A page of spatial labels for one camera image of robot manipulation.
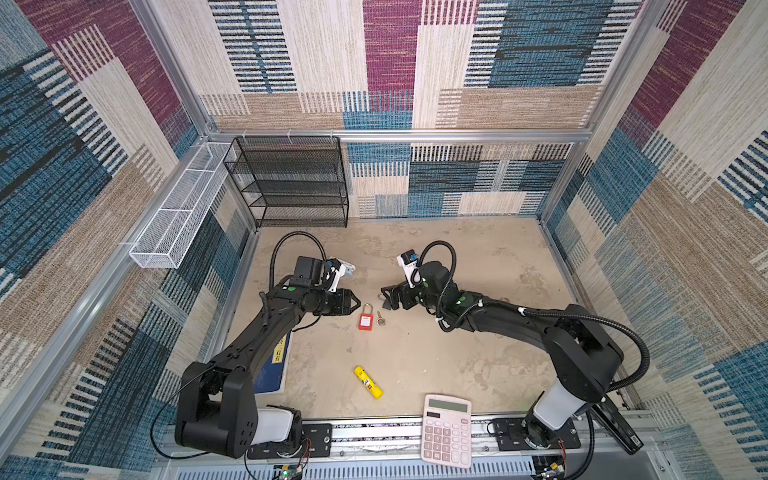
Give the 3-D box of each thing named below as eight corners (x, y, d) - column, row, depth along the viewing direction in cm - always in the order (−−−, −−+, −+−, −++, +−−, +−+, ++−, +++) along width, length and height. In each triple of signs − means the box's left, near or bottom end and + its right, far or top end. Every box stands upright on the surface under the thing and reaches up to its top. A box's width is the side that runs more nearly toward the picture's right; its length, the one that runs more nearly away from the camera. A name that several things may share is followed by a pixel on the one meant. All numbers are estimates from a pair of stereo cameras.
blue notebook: (254, 393, 83) (251, 390, 81) (269, 336, 93) (266, 333, 91) (282, 393, 83) (279, 390, 81) (294, 336, 93) (291, 333, 91)
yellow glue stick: (377, 401, 81) (377, 399, 79) (353, 372, 86) (352, 370, 84) (384, 394, 82) (384, 392, 80) (360, 366, 87) (359, 364, 85)
